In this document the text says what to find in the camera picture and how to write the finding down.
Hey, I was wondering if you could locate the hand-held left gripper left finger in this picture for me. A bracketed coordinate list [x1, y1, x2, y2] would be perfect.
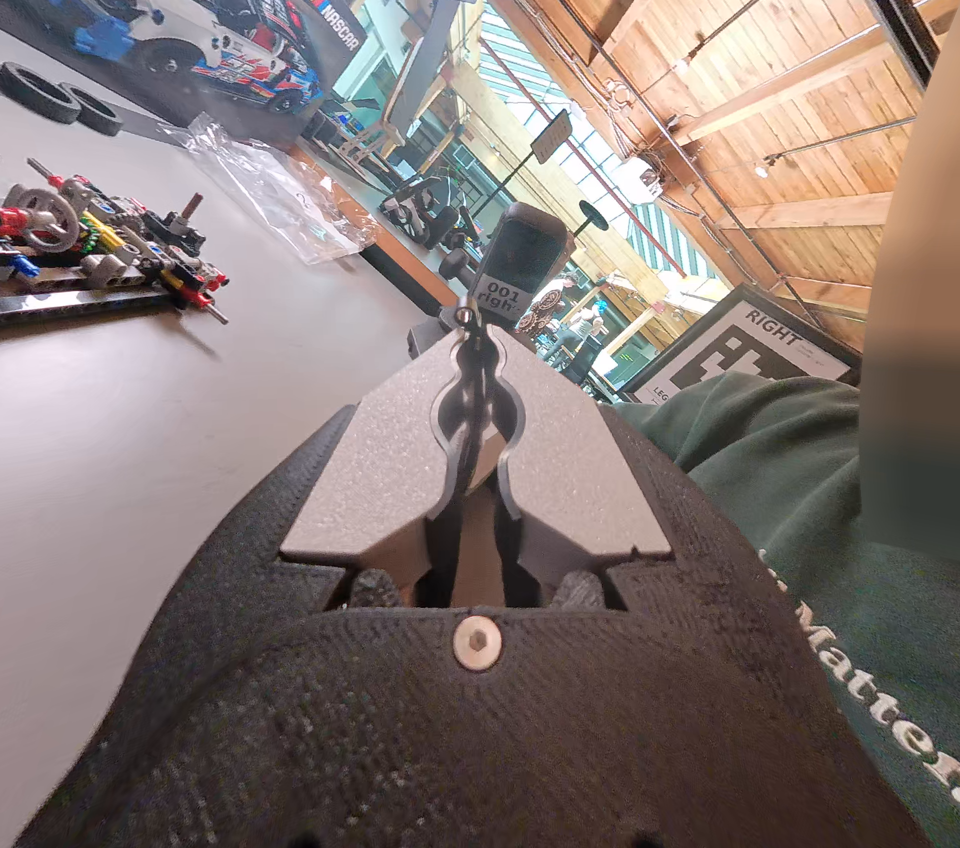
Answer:
[277, 329, 472, 605]

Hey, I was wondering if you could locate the black stickered lego panel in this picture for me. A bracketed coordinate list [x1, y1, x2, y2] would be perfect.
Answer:
[457, 304, 496, 496]

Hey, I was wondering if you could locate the lego car chassis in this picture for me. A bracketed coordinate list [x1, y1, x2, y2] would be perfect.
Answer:
[0, 156, 231, 339]

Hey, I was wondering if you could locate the black lego tire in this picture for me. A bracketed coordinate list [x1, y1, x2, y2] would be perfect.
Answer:
[0, 60, 82, 126]
[61, 83, 126, 138]

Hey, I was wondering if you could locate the clear plastic bag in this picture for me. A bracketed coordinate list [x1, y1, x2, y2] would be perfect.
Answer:
[182, 111, 380, 265]

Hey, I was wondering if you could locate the grey table with wooden edge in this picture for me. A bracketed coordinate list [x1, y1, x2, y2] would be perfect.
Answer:
[296, 113, 481, 327]

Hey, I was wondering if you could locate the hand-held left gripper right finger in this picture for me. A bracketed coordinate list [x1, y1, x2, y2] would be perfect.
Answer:
[487, 326, 674, 601]

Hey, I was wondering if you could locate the black and white device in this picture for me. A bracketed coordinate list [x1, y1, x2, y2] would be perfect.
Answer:
[378, 176, 460, 250]

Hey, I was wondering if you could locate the black sign on pole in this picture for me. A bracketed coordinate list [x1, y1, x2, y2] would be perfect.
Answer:
[480, 107, 577, 226]

